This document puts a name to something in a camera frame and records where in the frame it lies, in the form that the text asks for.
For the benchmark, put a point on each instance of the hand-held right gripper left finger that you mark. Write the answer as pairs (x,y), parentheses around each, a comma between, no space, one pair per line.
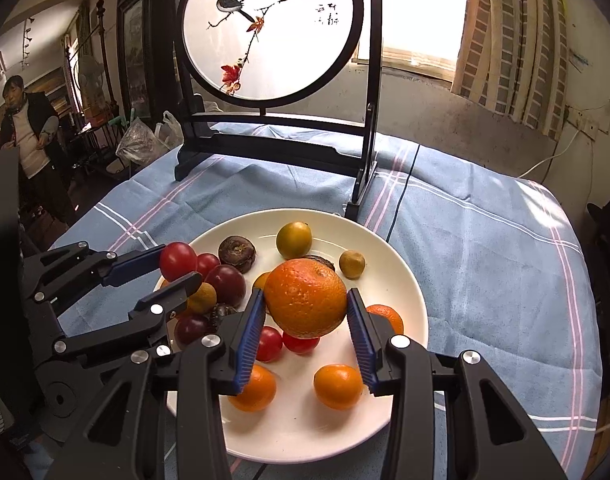
(247,340)

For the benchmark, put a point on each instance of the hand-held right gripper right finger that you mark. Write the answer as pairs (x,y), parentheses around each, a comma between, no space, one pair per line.
(361,340)

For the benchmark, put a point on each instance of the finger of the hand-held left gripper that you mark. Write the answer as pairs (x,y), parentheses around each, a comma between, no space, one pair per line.
(135,262)
(177,287)

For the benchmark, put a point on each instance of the yellow-green plum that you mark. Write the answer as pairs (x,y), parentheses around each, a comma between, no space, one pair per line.
(294,239)
(352,264)
(205,297)

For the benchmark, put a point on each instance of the small red tomato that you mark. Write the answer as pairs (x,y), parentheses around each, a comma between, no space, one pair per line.
(208,264)
(300,345)

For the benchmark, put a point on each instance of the dark purple tomato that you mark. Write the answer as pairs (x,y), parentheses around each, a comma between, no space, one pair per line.
(190,329)
(227,285)

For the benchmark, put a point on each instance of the mandarin orange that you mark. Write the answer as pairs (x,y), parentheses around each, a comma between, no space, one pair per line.
(387,316)
(338,386)

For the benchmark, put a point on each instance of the large textured orange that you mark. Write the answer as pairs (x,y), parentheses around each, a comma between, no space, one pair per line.
(305,297)

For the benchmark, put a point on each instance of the large dark wrinkled passion fruit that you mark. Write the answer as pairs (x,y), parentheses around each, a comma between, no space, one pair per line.
(321,261)

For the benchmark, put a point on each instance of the white oval plate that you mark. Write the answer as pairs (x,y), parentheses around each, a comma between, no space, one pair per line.
(305,430)

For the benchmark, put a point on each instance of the clear plastic bag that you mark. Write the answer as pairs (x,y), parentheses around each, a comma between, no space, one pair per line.
(140,140)

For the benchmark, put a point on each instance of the white plastic bag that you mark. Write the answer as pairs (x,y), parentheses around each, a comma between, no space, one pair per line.
(171,127)

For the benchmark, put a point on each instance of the blue plaid tablecloth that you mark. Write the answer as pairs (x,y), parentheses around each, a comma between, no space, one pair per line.
(485,270)

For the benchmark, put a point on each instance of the dark framed painting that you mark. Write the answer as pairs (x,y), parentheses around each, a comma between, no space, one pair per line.
(135,50)

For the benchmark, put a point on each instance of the round painted screen on stand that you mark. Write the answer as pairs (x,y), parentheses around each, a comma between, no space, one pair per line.
(265,35)

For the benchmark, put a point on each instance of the brick pattern curtain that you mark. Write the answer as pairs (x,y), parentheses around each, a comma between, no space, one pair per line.
(510,60)

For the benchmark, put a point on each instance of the bright window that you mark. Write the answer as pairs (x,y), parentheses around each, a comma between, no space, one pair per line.
(420,15)

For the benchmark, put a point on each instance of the wall socket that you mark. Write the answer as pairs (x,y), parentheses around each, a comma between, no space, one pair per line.
(585,122)

